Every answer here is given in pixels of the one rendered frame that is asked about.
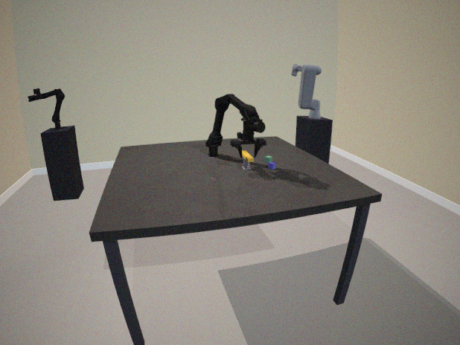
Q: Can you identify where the yellow bar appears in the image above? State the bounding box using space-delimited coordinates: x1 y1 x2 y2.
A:
242 150 254 162

